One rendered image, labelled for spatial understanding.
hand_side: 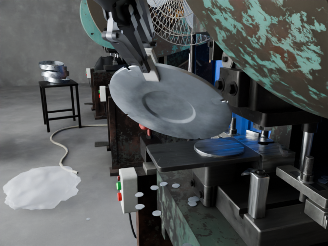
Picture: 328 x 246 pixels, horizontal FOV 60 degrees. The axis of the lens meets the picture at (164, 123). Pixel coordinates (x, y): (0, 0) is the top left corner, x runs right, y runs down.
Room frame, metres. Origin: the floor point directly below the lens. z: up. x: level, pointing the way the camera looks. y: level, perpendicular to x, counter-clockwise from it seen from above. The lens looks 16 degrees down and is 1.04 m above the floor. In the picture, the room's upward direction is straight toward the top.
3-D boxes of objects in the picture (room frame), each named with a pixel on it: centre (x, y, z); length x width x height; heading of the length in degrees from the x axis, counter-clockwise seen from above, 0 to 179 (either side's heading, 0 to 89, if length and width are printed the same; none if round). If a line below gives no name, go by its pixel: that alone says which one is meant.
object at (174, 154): (0.65, -0.09, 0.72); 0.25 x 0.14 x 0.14; 106
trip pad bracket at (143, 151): (0.94, 0.05, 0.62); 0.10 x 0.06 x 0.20; 16
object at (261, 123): (0.70, -0.26, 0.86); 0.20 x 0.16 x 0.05; 16
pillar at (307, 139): (0.64, -0.34, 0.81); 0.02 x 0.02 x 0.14
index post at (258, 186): (0.50, -0.18, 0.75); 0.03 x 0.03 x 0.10; 16
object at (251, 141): (0.70, -0.26, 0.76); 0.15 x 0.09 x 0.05; 16
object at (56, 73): (3.41, 1.28, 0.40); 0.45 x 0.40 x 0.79; 28
